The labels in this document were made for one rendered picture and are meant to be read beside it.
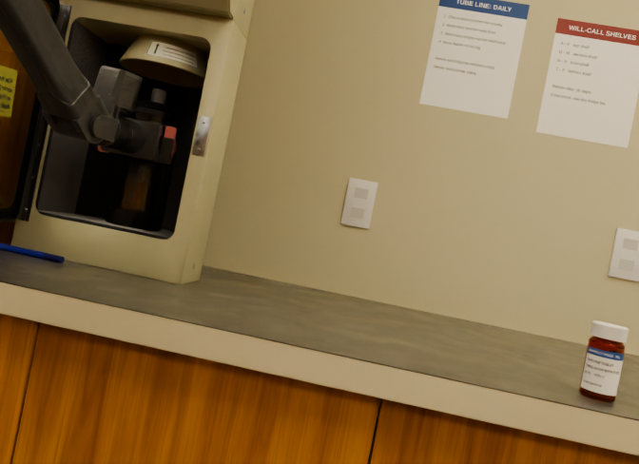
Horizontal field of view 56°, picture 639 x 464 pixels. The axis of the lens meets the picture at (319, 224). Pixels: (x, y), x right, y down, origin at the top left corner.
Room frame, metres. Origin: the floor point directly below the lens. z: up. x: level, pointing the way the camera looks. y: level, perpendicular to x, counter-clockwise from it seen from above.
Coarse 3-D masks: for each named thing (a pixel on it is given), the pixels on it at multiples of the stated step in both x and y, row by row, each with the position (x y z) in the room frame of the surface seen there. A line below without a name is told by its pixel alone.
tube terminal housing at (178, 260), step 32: (64, 0) 1.06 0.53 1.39; (96, 0) 1.06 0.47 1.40; (96, 32) 1.13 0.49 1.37; (128, 32) 1.10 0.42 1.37; (160, 32) 1.06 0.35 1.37; (192, 32) 1.04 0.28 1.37; (224, 32) 1.03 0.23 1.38; (224, 64) 1.03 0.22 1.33; (224, 96) 1.07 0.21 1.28; (224, 128) 1.11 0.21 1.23; (192, 160) 1.03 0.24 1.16; (192, 192) 1.03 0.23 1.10; (32, 224) 1.06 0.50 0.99; (64, 224) 1.05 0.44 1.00; (192, 224) 1.03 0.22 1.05; (64, 256) 1.05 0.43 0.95; (96, 256) 1.05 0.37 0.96; (128, 256) 1.04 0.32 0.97; (160, 256) 1.04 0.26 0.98; (192, 256) 1.07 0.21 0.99
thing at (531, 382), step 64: (0, 256) 0.95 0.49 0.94; (64, 320) 0.74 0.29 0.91; (128, 320) 0.73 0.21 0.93; (192, 320) 0.74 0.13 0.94; (256, 320) 0.82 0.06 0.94; (320, 320) 0.94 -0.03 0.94; (384, 320) 1.08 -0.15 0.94; (448, 320) 1.29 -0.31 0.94; (320, 384) 0.71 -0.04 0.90; (384, 384) 0.70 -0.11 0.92; (448, 384) 0.69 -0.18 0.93; (512, 384) 0.73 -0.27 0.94; (576, 384) 0.82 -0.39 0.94
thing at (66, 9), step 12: (60, 12) 1.06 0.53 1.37; (60, 24) 1.06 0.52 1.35; (36, 132) 1.06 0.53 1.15; (36, 144) 1.06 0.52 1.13; (36, 156) 1.06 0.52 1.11; (36, 168) 1.06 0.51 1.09; (36, 180) 1.06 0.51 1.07; (24, 192) 1.06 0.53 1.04; (24, 204) 1.06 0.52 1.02; (24, 216) 1.06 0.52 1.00
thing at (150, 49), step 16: (128, 48) 1.10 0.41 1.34; (144, 48) 1.07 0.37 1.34; (160, 48) 1.07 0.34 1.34; (176, 48) 1.08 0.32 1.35; (192, 48) 1.10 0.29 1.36; (128, 64) 1.16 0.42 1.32; (144, 64) 1.19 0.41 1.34; (160, 64) 1.21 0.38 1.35; (176, 64) 1.07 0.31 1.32; (192, 64) 1.09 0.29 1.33; (160, 80) 1.22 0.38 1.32; (176, 80) 1.22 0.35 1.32; (192, 80) 1.21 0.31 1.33
